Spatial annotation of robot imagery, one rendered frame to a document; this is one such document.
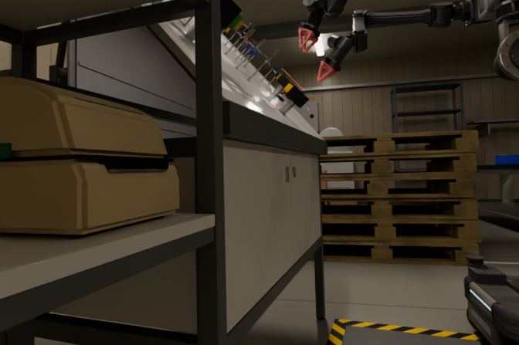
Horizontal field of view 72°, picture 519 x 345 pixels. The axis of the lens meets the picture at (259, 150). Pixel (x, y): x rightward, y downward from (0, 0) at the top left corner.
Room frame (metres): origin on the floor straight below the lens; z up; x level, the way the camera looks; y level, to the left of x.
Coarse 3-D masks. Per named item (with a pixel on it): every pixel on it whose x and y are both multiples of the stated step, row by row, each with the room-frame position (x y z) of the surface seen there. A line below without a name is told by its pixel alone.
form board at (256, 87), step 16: (160, 32) 0.72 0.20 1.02; (176, 48) 0.71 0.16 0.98; (192, 48) 0.82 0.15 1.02; (224, 48) 1.41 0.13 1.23; (192, 64) 0.70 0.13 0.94; (224, 64) 1.04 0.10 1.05; (224, 80) 0.82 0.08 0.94; (240, 80) 1.04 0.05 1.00; (256, 80) 1.43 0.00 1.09; (224, 96) 0.68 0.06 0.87; (240, 96) 0.82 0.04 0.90; (256, 96) 1.05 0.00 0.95; (272, 96) 1.41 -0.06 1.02; (272, 112) 1.05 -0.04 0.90; (288, 112) 1.44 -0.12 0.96; (304, 128) 1.45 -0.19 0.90
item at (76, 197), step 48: (0, 96) 0.41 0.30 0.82; (48, 96) 0.40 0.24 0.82; (0, 144) 0.40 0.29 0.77; (48, 144) 0.39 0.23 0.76; (96, 144) 0.42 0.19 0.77; (144, 144) 0.52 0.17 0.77; (0, 192) 0.41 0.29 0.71; (48, 192) 0.39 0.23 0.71; (96, 192) 0.39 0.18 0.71; (144, 192) 0.48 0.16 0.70
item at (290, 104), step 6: (294, 90) 1.20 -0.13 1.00; (288, 96) 1.21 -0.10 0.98; (294, 96) 1.20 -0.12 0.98; (300, 96) 1.19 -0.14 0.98; (306, 96) 1.19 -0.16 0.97; (288, 102) 1.22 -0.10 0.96; (294, 102) 1.20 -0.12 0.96; (300, 102) 1.19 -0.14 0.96; (306, 102) 1.21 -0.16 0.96; (282, 108) 1.23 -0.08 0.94; (288, 108) 1.22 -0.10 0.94; (312, 114) 1.20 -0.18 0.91
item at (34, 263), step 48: (0, 0) 0.61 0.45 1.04; (48, 0) 0.61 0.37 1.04; (96, 0) 0.62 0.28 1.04; (144, 0) 0.62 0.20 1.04; (192, 0) 0.58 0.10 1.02; (0, 240) 0.40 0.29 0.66; (48, 240) 0.39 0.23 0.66; (96, 240) 0.38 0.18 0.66; (144, 240) 0.42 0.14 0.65; (192, 240) 0.53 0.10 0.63; (0, 288) 0.27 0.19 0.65; (48, 288) 0.31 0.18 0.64; (96, 288) 0.35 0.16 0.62
